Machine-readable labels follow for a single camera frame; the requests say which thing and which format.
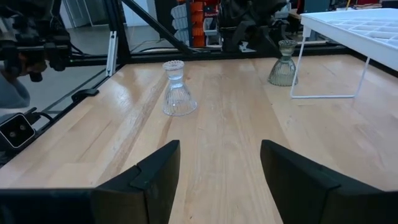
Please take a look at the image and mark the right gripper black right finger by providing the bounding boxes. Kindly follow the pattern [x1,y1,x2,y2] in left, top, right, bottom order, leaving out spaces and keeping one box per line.
[260,139,398,224]

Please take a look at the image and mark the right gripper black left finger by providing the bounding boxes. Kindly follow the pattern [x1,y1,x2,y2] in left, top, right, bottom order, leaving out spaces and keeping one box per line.
[0,139,181,224]

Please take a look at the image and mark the clear glass candle holder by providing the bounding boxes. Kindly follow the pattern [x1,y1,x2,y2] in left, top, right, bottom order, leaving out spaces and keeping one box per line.
[162,60,198,117]

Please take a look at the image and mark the grey ribbed glass vase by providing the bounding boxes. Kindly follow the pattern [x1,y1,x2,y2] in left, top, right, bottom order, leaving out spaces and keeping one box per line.
[267,39,299,87]

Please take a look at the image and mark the black table edge clip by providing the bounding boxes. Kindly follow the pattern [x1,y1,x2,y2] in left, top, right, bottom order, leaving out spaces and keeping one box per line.
[71,88,100,103]

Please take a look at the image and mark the orange and grey storage bins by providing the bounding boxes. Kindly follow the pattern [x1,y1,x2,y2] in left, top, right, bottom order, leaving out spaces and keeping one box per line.
[170,0,222,48]

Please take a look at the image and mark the black neighbouring robot station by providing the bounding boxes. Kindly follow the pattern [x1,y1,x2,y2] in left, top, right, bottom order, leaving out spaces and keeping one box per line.
[0,0,73,83]

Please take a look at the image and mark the black camera cable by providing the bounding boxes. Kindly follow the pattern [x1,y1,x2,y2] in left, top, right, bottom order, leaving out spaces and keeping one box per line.
[24,106,54,123]

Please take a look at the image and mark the silver frame bracket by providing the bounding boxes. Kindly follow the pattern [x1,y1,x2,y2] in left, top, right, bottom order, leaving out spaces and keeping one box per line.
[105,30,119,77]

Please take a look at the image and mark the black table-level camera box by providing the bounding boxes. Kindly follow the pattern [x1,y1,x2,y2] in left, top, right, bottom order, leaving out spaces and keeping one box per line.
[0,113,36,151]

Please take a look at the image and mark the black aluminium table frame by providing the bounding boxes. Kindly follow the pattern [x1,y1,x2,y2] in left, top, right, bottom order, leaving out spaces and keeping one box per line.
[0,0,398,169]

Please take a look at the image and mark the white wire shelf rack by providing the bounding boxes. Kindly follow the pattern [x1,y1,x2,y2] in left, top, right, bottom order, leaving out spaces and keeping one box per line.
[289,7,398,100]

